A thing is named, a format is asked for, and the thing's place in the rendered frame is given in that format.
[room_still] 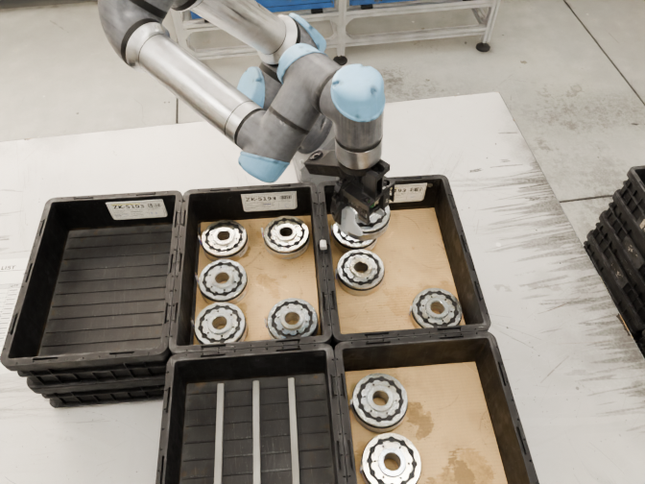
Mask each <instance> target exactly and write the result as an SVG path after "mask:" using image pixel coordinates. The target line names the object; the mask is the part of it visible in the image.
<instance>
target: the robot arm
mask: <svg viewBox="0 0 645 484"><path fill-rule="evenodd" d="M170 8H171V9H173V10H175V11H177V12H184V11H187V10H190V11H191V12H194V13H196V14H197V15H199V16H201V17H202V18H204V19H206V20H207V21H209V22H211V23H212V24H214V25H216V26H217V27H219V28H221V29H222V30H224V31H226V32H227V33H229V34H231V35H232V36H235V37H236V38H238V39H240V40H241V41H243V42H245V43H246V44H248V45H249V46H250V47H252V48H254V49H256V50H257V53H258V56H259V58H260V59H261V60H262V61H261V63H260V64H259V66H258V67H257V66H252V67H250V68H248V70H246V71H245V72H244V74H243V75H242V77H241V79H240V81H239V84H238V86H237V88H236V87H234V86H233V85H231V84H230V83H229V82H228V81H226V80H225V79H224V78H222V77H221V76H220V75H218V74H217V73H216V72H214V71H213V70H212V69H210V68H209V67H208V66H207V65H205V64H204V63H203V62H201V61H200V60H198V59H197V58H196V57H194V56H193V55H192V54H190V53H189V52H188V51H187V50H185V49H184V48H183V47H181V46H180V45H179V44H177V43H176V42H175V41H173V40H172V39H171V37H170V34H169V31H168V30H167V29H166V27H164V26H163V25H162V22H163V19H164V18H165V16H166V15H167V13H168V11H169V10H170ZM98 12H99V16H100V20H101V24H102V27H103V30H104V32H105V35H106V37H107V40H108V42H109V44H110V45H111V47H112V49H113V50H114V52H115V53H116V54H117V55H118V57H119V58H120V59H121V60H122V61H123V62H124V63H125V64H127V65H128V66H129V67H130V68H132V69H133V70H134V71H136V72H141V73H145V72H146V73H147V74H148V75H150V76H151V77H152V78H153V79H155V80H156V81H157V82H158V83H160V84H161V85H162V86H163V87H165V88H166V89H167V90H168V91H170V92H171V93H172V94H173V95H175V96H176V97H177V98H178V99H180V100H181V101H182V102H183V103H184V104H185V105H186V106H188V107H189V108H191V109H192V110H193V111H195V112H196V113H197V114H198V115H199V116H200V117H201V118H202V119H204V120H205V121H206V122H207V123H209V124H210V125H211V126H212V127H214V128H215V129H216V130H217V131H219V132H220V133H221V134H222V135H224V136H225V137H226V138H227V139H229V140H230V141H231V142H232V143H234V144H235V145H236V146H238V147H239V148H240V149H241V150H243V151H241V152H240V157H239V158H238V163H239V165H240V166H241V167H242V169H243V170H244V171H246V172H247V173H248V174H250V175H251V176H253V177H254V178H256V179H258V180H260V181H262V182H267V183H273V182H276V181H277V180H278V179H279V177H280V176H281V175H282V174H283V172H284V171H285V170H286V168H287V167H288V166H289V165H290V162H291V160H292V158H293V157H294V155H295V154H296V152H297V151H298V152H300V153H301V154H305V155H306V154H310V153H312V152H314V151H316V150H317V149H318V148H319V147H320V146H321V145H322V144H323V143H324V141H325V140H326V138H327V136H328V134H329V132H330V130H331V127H332V123H334V131H335V146H336V151H334V150H318V151H316V152H314V153H313V154H312V155H311V156H310V157H309V158H308V159H307V160H306V161H305V162H304V165H305V167H306V169H307V170H308V172H309V174H312V175H321V176H330V177H339V178H340V179H339V180H338V181H336V184H335V187H334V189H333V190H334V192H333V196H332V202H331V207H330V212H331V215H332V217H333V220H334V221H335V223H336V225H337V226H338V228H339V230H340V231H341V232H342V233H344V234H345V235H348V233H349V232H350V233H353V234H355V235H357V236H362V235H363V232H362V230H361V229H360V227H359V226H358V225H357V223H356V222H355V213H354V211H353V209H355V210H356V212H358V217H359V219H360V220H362V221H363V222H365V223H366V224H367V225H369V224H370V216H371V215H372V214H373V213H376V214H379V215H381V216H384V214H385V213H384V210H383V209H385V207H387V206H388V205H389V203H390V201H392V202H393V201H394V187H395V182H394V181H392V180H391V179H389V178H387V177H386V176H384V175H385V174H387V173H388V172H389V171H390V165H391V164H389V163H387V162H386V161H384V160H383V159H381V156H382V142H383V121H384V108H385V103H386V99H385V93H384V82H383V78H382V76H381V74H380V73H379V72H378V71H377V70H376V69H374V68H373V67H371V66H363V65H362V64H351V65H347V66H345V67H342V66H341V65H340V64H338V63H337V62H335V61H334V60H332V59H331V58H329V57H328V55H327V54H325V53H324V50H325V48H326V41H325V39H324V38H323V36H322V35H321V34H320V33H319V32H318V31H317V30H316V29H315V28H313V27H312V26H311V25H310V24H309V23H308V22H307V21H305V20H304V19H303V18H301V17H300V16H299V15H297V14H295V13H293V12H291V13H290V14H289V15H284V14H280V15H274V14H273V13H272V12H270V11H268V10H267V9H266V8H264V7H263V6H261V5H260V4H258V3H257V2H256V1H254V0H98ZM386 184H387V185H386ZM391 187H392V188H393V189H392V195H390V189H391ZM352 208H353V209H352ZM366 216H367V218H366Z"/></svg>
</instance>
